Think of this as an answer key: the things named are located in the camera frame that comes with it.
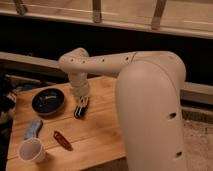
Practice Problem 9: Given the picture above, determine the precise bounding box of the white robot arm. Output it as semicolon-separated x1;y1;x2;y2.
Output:
59;48;188;171

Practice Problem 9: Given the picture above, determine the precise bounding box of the white paper cup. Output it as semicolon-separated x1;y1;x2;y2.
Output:
17;138;46;163

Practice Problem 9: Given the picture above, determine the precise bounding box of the dark blue bowl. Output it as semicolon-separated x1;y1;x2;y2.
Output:
32;88;65;116

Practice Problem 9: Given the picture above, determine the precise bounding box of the red brown chili pepper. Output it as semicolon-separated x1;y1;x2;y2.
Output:
53;131;72;151

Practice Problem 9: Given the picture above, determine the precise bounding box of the wooden table board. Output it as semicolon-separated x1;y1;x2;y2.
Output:
6;77;125;171

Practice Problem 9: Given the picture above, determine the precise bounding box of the black white striped eraser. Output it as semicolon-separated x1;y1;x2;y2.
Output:
74;96;89;119

